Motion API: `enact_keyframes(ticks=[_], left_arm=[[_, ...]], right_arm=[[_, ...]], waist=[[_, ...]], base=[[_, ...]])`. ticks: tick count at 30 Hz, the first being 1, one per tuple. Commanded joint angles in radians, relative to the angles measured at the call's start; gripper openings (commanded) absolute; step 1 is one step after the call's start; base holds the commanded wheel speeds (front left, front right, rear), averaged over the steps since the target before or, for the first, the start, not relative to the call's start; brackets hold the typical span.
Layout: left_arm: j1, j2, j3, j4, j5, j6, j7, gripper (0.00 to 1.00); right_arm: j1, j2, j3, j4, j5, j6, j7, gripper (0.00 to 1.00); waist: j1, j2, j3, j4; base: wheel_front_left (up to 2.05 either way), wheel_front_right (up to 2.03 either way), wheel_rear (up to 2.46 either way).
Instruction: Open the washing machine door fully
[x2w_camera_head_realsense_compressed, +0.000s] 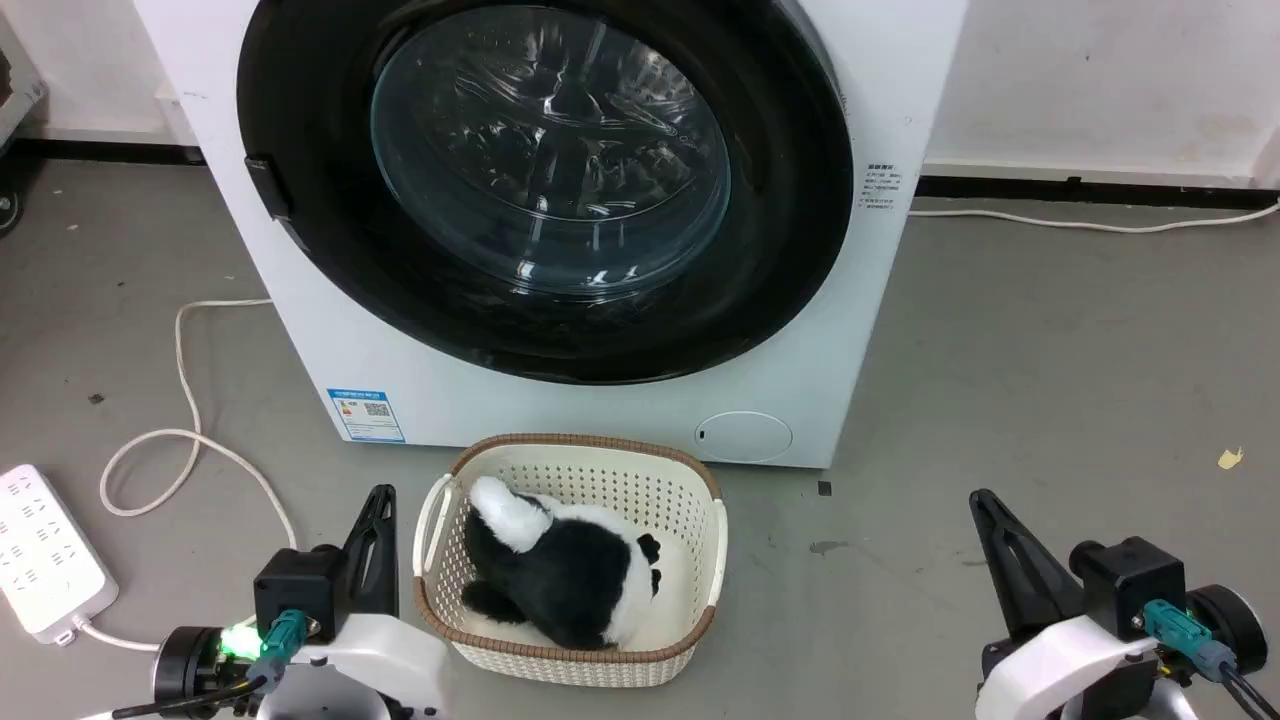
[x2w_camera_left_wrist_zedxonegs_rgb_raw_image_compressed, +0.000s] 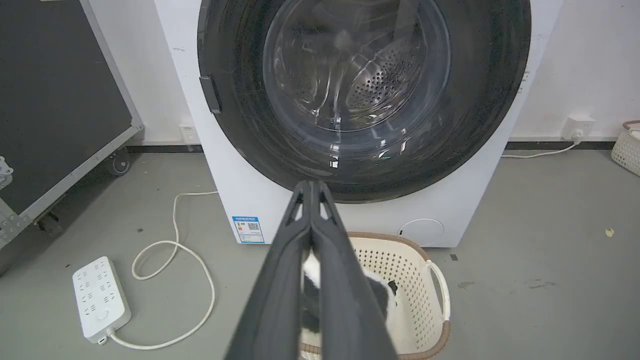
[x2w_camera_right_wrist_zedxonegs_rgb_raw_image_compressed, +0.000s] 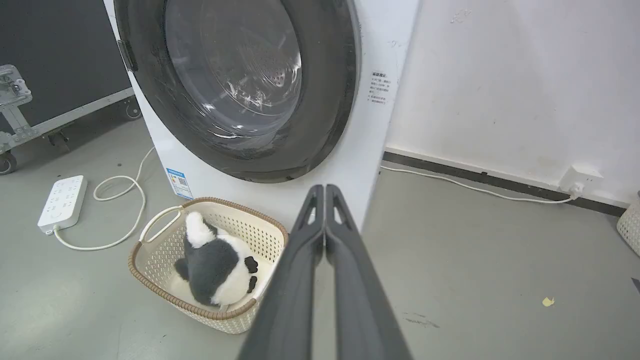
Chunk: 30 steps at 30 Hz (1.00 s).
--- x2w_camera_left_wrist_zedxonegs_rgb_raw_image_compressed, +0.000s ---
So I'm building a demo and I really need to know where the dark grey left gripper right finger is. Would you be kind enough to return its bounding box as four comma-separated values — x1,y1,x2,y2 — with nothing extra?
311,180,399,360

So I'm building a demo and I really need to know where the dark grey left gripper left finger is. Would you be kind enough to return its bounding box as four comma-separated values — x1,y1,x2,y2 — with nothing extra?
224,180,314,360

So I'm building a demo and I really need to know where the white front-load washing machine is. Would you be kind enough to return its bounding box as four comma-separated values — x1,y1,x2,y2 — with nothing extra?
153,0,565,249

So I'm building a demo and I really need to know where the round black washing machine door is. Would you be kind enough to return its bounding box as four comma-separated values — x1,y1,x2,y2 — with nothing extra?
197,0,532,204

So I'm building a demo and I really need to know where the black and white garment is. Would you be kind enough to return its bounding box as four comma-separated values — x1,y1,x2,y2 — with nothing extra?
302,252,399,335

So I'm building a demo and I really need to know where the cream perforated laundry basket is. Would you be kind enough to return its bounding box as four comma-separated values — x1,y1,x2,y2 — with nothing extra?
300,231,452,360

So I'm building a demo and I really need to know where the blue energy label sticker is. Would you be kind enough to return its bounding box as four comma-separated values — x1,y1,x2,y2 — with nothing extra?
232,216,265,244

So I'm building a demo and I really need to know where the white power strip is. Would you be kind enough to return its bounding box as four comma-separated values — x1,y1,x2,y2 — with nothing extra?
72,256,133,346

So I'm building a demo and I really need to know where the black flight case on wheels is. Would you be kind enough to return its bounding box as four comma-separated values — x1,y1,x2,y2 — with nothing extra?
0,0,144,251

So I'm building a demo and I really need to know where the white woven basket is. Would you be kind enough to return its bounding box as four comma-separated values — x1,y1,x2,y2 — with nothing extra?
610,120,640,177

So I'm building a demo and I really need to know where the white power strip cable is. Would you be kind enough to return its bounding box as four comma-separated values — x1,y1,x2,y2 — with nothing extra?
107,191,219,350

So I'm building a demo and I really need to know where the white wall plug with cable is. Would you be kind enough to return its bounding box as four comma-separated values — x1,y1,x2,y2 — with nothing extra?
501,115,597,159

